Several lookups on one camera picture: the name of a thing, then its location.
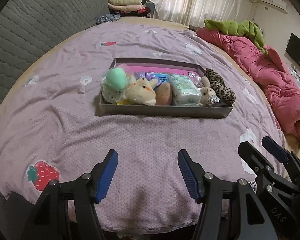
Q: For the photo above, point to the plush bunny pink dress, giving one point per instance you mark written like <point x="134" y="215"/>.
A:
<point x="209" y="96"/>

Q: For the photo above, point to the dark floral fabric bundle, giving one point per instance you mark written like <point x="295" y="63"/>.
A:
<point x="107" y="18"/>

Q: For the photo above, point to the floral white scrunchie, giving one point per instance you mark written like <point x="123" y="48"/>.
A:
<point x="111" y="95"/>

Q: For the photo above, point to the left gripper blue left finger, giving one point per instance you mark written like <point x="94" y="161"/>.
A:
<point x="102" y="176"/>

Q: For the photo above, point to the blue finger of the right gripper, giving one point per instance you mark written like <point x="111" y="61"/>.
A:
<point x="279" y="153"/>
<point x="253" y="158"/>

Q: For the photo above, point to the white wall air conditioner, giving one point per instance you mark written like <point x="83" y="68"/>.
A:
<point x="278" y="4"/>

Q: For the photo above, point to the brown makeup sponge egg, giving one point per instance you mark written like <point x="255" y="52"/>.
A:
<point x="164" y="95"/>

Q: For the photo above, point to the pink red comforter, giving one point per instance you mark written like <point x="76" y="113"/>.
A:
<point x="266" y="70"/>

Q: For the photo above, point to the grey quilted sofa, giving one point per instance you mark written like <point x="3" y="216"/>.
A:
<point x="31" y="28"/>

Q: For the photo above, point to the plush bunny purple dress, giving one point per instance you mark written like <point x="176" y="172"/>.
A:
<point x="141" y="91"/>

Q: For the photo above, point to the green sponge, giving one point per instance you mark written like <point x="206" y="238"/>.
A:
<point x="116" y="79"/>

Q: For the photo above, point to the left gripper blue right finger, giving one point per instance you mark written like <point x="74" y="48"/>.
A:
<point x="192" y="174"/>

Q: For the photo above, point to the lilac patterned bed quilt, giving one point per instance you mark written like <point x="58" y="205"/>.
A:
<point x="50" y="116"/>

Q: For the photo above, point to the shallow grey cardboard box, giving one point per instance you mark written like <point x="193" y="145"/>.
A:
<point x="221" y="110"/>

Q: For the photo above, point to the green garment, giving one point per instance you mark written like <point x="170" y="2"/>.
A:
<point x="246" y="29"/>

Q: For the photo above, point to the stack of folded clothes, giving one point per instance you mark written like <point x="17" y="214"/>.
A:
<point x="130" y="8"/>

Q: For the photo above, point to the leopard print scrunchie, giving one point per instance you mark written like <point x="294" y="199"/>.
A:
<point x="218" y="85"/>

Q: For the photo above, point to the pink and blue book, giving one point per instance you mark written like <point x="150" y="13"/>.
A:
<point x="153" y="69"/>

